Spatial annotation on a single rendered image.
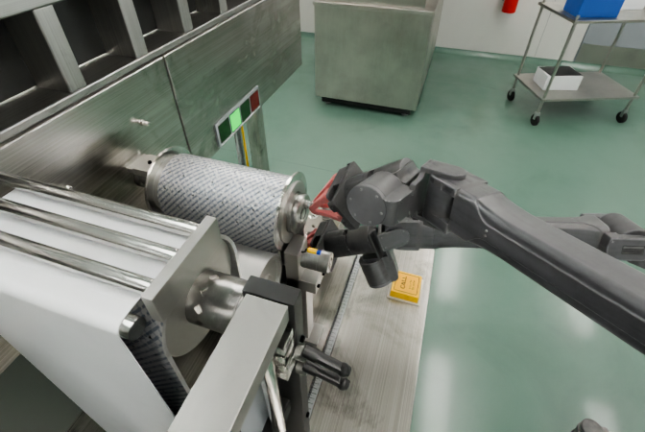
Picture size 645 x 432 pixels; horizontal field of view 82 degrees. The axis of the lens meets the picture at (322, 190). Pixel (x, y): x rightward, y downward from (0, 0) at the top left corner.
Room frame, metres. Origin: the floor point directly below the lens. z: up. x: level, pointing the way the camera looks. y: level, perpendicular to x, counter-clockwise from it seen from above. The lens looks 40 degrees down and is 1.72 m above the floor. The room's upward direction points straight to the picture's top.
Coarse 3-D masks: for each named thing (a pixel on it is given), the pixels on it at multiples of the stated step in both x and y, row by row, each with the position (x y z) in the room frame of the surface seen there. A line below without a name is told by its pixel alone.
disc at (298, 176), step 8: (296, 176) 0.51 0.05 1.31; (304, 176) 0.55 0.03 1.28; (288, 184) 0.48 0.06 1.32; (304, 184) 0.55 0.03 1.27; (288, 192) 0.48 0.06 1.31; (280, 200) 0.45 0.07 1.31; (280, 208) 0.45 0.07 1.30; (280, 216) 0.44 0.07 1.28; (280, 240) 0.44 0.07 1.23; (280, 248) 0.43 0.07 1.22
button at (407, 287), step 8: (400, 272) 0.60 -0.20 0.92; (400, 280) 0.58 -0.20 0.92; (408, 280) 0.58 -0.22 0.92; (416, 280) 0.58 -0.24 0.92; (392, 288) 0.55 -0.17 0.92; (400, 288) 0.55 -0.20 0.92; (408, 288) 0.55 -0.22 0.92; (416, 288) 0.55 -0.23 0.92; (392, 296) 0.54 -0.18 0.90; (400, 296) 0.54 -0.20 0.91; (408, 296) 0.53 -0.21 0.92; (416, 296) 0.53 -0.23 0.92
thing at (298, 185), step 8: (168, 160) 0.57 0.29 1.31; (160, 168) 0.55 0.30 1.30; (296, 184) 0.50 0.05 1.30; (296, 192) 0.50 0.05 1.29; (304, 192) 0.54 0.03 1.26; (288, 200) 0.47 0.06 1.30; (160, 208) 0.52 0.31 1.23; (288, 208) 0.47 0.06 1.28; (280, 224) 0.44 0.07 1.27; (280, 232) 0.44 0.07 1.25; (288, 232) 0.46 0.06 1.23; (288, 240) 0.46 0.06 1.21
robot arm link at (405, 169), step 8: (400, 160) 0.43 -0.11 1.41; (408, 160) 0.44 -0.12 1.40; (376, 168) 0.45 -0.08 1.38; (384, 168) 0.43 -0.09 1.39; (392, 168) 0.42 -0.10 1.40; (400, 168) 0.41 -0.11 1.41; (408, 168) 0.42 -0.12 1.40; (416, 168) 0.43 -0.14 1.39; (400, 176) 0.40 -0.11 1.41; (408, 176) 0.41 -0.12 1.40; (416, 176) 0.41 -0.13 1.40; (408, 184) 0.39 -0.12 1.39
